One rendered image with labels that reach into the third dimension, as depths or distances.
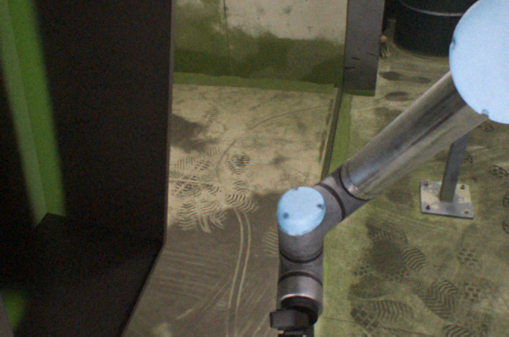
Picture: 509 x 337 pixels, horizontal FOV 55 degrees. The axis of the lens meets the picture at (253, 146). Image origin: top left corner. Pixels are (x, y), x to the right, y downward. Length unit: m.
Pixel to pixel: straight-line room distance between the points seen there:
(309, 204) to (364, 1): 1.79
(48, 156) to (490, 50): 1.09
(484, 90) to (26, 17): 0.89
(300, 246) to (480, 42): 0.57
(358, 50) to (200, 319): 1.63
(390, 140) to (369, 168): 0.08
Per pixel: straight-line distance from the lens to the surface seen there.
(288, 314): 0.84
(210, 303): 1.76
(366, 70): 2.74
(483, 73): 0.49
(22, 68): 1.20
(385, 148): 0.84
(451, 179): 2.11
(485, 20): 0.48
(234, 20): 2.74
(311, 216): 0.90
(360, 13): 2.61
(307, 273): 0.98
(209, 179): 2.20
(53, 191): 1.42
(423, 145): 0.79
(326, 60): 2.73
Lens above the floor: 1.47
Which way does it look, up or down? 37 degrees down
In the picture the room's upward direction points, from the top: 4 degrees counter-clockwise
